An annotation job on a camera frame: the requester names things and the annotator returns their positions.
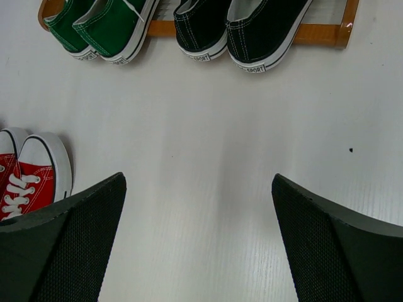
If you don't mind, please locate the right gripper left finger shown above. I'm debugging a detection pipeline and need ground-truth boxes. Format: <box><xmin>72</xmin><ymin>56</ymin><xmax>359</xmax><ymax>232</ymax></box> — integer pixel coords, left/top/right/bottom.
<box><xmin>1</xmin><ymin>172</ymin><xmax>127</xmax><ymax>301</ymax></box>

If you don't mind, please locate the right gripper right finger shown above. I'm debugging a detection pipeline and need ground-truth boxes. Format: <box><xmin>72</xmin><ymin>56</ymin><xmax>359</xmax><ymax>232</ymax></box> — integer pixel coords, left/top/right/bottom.
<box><xmin>271</xmin><ymin>174</ymin><xmax>402</xmax><ymax>301</ymax></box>

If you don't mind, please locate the red sneaker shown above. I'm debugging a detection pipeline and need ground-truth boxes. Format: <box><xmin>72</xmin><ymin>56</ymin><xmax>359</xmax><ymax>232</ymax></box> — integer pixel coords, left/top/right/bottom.
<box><xmin>1</xmin><ymin>127</ymin><xmax>30</xmax><ymax>221</ymax></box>
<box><xmin>1</xmin><ymin>132</ymin><xmax>72</xmax><ymax>221</ymax></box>

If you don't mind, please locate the green sneaker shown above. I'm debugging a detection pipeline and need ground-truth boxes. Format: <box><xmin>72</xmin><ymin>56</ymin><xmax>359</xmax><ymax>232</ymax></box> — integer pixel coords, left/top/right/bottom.
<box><xmin>43</xmin><ymin>0</ymin><xmax>98</xmax><ymax>60</ymax></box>
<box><xmin>72</xmin><ymin>0</ymin><xmax>159</xmax><ymax>65</ymax></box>

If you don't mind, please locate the black sneaker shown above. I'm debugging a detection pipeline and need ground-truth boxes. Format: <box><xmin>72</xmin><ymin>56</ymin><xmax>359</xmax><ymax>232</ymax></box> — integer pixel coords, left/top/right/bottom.
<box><xmin>225</xmin><ymin>0</ymin><xmax>312</xmax><ymax>74</ymax></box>
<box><xmin>173</xmin><ymin>0</ymin><xmax>231</xmax><ymax>62</ymax></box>

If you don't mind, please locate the wooden shoe shelf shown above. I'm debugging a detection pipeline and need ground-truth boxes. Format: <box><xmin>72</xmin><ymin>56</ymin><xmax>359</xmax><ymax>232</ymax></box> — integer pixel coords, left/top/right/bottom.
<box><xmin>37</xmin><ymin>0</ymin><xmax>360</xmax><ymax>50</ymax></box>

